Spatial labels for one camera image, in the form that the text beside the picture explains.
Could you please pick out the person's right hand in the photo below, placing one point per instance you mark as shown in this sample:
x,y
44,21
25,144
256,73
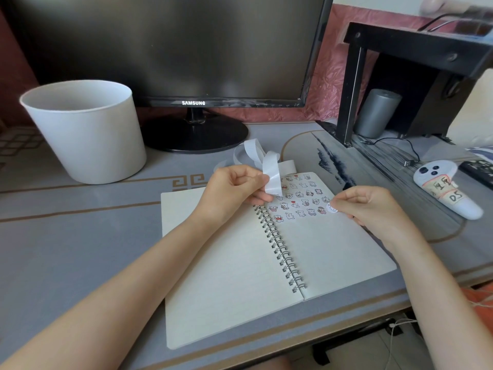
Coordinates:
x,y
375,213

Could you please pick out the person's left hand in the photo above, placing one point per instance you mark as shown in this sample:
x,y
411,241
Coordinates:
x,y
221,192

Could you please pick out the white sticker strip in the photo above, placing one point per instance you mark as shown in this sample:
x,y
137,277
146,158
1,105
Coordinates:
x,y
271,169

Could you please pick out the cream spiral notebook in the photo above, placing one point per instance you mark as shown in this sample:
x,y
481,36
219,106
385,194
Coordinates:
x,y
227,273

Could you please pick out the person's right forearm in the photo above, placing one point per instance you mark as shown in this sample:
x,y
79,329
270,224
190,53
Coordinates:
x,y
450,308

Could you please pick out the person's left forearm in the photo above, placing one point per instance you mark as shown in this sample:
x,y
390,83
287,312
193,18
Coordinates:
x,y
109,306

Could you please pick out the person's right leg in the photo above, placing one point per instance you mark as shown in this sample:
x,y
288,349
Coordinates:
x,y
277,364

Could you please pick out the black plug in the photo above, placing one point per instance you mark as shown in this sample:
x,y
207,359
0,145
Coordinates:
x,y
409,163

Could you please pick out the white labelled VR controller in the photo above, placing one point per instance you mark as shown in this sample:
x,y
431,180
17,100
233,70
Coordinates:
x,y
443,185

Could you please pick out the grey cylindrical speaker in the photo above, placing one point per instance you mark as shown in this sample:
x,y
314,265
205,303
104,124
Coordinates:
x,y
378,114

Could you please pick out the blue striped cloth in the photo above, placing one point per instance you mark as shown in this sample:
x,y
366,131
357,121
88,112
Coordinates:
x,y
483,152

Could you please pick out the orange woven bag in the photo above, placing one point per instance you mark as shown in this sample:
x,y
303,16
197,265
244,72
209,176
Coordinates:
x,y
481,304

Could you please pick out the white plastic waste bin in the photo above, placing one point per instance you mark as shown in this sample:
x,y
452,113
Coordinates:
x,y
88,143

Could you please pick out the grey patterned desk mat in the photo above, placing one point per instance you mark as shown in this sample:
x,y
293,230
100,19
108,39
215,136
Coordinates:
x,y
77,246

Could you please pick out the black computer monitor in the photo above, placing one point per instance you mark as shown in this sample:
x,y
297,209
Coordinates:
x,y
171,44

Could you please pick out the black shelf frame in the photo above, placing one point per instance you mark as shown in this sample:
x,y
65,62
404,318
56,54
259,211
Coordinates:
x,y
351,99

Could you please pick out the black desk frame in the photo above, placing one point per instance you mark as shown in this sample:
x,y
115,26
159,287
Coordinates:
x,y
320,357

